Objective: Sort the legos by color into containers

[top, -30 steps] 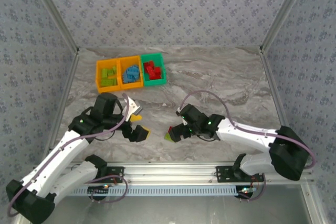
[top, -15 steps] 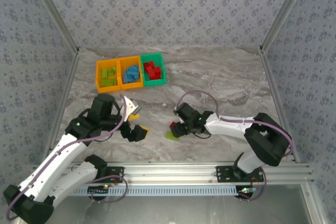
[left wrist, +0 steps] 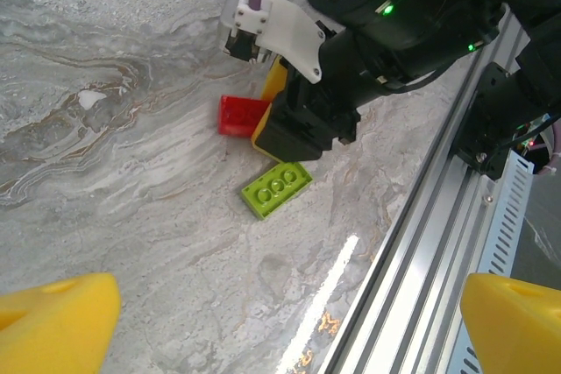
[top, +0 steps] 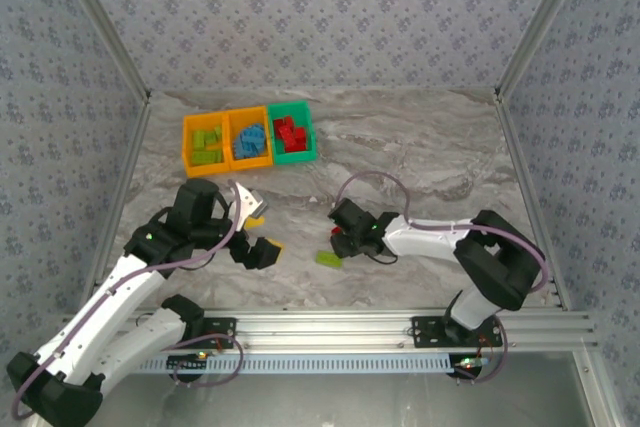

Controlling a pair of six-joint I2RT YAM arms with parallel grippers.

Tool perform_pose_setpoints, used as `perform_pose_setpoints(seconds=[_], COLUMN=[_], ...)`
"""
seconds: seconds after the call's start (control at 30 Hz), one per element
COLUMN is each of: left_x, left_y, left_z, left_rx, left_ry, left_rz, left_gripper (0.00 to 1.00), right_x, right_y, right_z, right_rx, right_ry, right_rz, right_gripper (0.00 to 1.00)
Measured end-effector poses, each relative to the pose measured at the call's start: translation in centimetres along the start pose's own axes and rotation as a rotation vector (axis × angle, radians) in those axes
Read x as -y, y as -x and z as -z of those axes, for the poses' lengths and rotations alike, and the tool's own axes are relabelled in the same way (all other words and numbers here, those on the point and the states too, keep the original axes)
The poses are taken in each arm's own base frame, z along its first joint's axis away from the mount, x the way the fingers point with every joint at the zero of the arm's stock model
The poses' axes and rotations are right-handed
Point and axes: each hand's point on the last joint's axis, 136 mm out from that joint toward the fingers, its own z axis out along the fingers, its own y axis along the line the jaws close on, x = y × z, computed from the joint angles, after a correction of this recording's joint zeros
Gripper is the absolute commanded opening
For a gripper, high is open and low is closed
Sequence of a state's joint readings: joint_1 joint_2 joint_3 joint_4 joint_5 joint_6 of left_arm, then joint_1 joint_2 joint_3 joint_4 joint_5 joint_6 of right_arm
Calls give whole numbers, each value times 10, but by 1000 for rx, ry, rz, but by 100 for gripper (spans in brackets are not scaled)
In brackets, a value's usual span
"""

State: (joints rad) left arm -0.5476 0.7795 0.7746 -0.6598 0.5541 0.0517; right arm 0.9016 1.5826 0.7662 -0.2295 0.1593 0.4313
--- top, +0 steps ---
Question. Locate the green lego brick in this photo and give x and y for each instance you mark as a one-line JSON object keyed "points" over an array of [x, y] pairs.
{"points": [[216, 156], [214, 135], [200, 157], [329, 259], [200, 138]]}

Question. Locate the blue lego brick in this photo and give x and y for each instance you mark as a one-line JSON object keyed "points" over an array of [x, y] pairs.
{"points": [[256, 150], [240, 150]]}

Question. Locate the blue L-shaped lego piece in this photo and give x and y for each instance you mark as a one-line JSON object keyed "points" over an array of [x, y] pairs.
{"points": [[250, 134]]}

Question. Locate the red square lego plate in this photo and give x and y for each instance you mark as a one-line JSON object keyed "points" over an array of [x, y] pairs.
{"points": [[287, 138]]}

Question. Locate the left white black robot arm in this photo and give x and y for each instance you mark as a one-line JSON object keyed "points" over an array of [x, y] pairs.
{"points": [[100, 312]]}

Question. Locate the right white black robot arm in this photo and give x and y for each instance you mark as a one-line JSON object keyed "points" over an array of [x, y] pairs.
{"points": [[425, 239]]}

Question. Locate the orange plastic bin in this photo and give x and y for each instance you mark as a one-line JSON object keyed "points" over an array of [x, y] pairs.
{"points": [[250, 164], [190, 170]]}

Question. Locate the green plastic bin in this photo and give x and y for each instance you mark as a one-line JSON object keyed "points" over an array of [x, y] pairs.
{"points": [[295, 158]]}

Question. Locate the black controller board with LEDs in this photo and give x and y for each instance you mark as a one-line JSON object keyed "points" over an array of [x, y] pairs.
{"points": [[192, 358], [470, 362]]}

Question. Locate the grey metal shelf panel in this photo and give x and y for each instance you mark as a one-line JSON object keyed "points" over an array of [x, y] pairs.
{"points": [[325, 402]]}

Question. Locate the aluminium side rail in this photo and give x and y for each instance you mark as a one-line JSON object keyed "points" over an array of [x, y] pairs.
{"points": [[121, 202], [520, 162]]}

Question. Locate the aluminium front rail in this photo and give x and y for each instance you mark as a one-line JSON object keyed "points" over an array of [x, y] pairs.
{"points": [[325, 329]]}

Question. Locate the aluminium frame post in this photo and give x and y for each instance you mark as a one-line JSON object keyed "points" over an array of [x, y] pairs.
{"points": [[542, 22], [102, 22], [600, 397]]}

